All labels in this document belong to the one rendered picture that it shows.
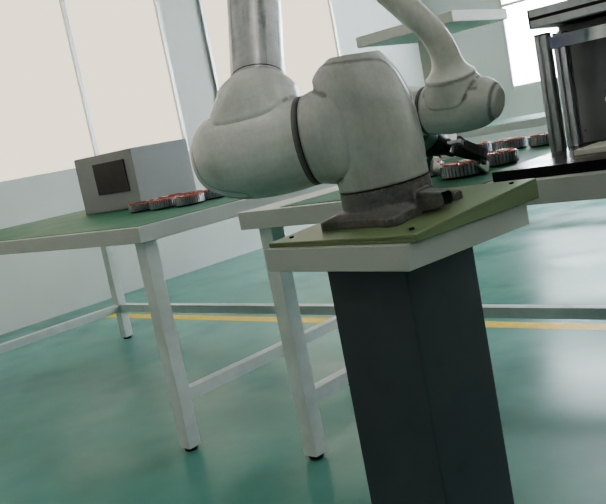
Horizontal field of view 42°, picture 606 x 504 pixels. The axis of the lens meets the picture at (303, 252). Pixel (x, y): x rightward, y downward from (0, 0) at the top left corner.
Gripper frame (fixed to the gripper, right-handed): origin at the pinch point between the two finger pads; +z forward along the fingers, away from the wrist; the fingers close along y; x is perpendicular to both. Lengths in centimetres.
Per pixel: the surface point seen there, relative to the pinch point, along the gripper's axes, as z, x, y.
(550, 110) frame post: 3.9, -13.9, -20.4
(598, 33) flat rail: -4.9, -26.4, -34.2
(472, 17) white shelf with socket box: 29, -64, 16
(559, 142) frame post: 7.1, -6.6, -21.7
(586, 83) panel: 14.8, -25.6, -25.2
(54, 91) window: 124, -164, 391
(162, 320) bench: 1, 37, 101
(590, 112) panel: 18.5, -19.2, -25.1
